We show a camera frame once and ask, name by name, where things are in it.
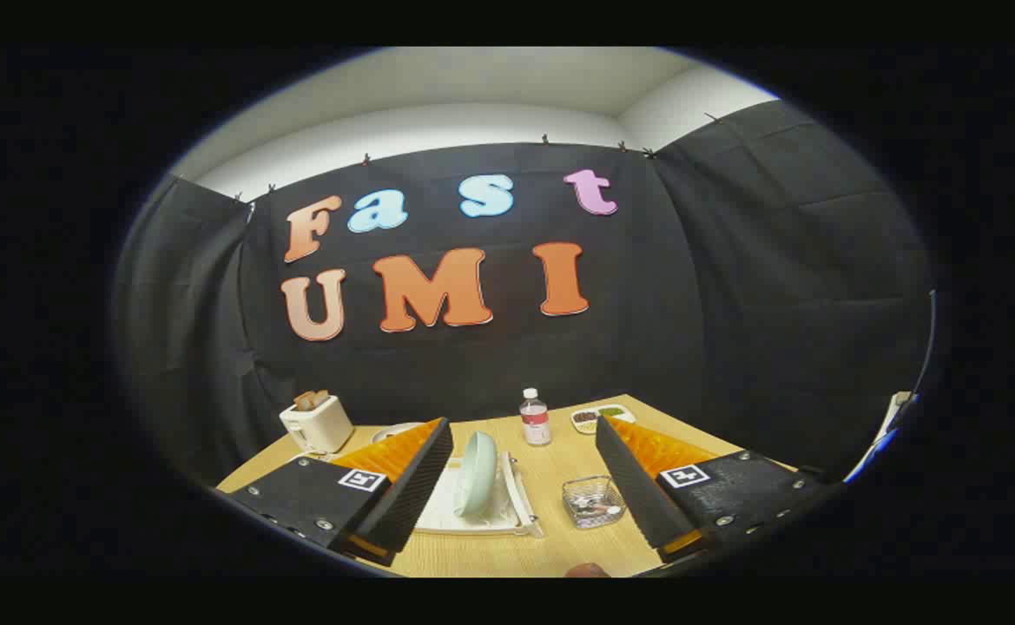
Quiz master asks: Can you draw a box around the white divided dish with beans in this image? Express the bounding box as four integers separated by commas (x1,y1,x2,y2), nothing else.
570,405,636,435

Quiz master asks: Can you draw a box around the clear bottle with red label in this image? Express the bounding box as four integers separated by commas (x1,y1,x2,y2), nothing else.
520,388,552,447

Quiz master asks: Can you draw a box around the light green plate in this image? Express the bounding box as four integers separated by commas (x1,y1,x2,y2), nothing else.
455,431,499,520

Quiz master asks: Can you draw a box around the metal wire basket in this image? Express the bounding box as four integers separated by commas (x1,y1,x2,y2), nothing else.
562,475,627,529

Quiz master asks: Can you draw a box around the white wire dish rack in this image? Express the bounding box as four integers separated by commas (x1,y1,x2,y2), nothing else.
414,451,545,539

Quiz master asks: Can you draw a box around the white and blue device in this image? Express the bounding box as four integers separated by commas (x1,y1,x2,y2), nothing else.
844,391,916,484

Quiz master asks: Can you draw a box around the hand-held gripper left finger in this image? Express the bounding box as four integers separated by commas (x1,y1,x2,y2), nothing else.
227,417,455,567

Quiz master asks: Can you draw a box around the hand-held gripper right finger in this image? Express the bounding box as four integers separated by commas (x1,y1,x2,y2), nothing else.
595,414,847,563

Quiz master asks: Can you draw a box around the white toaster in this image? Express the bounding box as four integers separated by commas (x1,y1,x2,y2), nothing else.
280,395,354,454

